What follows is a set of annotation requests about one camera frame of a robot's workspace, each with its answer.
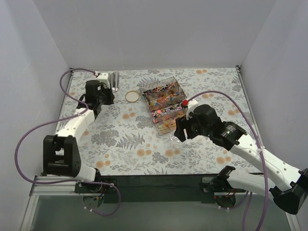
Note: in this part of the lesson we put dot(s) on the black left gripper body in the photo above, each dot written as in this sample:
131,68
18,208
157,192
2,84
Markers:
109,95

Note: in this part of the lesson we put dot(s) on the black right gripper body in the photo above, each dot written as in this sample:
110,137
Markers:
185,128

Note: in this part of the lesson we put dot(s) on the clear plastic jar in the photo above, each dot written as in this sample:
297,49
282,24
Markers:
176,142

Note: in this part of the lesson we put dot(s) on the silver metal scoop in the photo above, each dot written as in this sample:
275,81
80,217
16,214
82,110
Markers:
114,81

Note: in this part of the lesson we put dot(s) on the clear acrylic candy organizer box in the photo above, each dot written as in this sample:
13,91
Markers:
163,99

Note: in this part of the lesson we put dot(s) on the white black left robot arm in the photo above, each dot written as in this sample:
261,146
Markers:
61,155

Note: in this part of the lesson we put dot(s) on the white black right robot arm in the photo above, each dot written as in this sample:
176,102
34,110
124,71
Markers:
285,185

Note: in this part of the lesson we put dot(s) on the round wooden jar lid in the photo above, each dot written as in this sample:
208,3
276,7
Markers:
132,96

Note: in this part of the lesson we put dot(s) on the floral patterned table cloth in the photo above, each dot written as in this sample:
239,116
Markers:
125,139

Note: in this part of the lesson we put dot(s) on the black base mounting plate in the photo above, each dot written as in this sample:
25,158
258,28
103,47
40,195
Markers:
165,188

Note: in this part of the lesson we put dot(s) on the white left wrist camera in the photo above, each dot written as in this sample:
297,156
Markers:
103,78

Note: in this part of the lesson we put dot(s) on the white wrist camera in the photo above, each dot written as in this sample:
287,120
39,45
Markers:
103,78
189,106

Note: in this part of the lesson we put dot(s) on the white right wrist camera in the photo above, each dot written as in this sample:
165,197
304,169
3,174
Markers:
189,106

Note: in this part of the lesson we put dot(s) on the aluminium front frame rail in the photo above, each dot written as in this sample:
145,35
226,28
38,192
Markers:
141,203

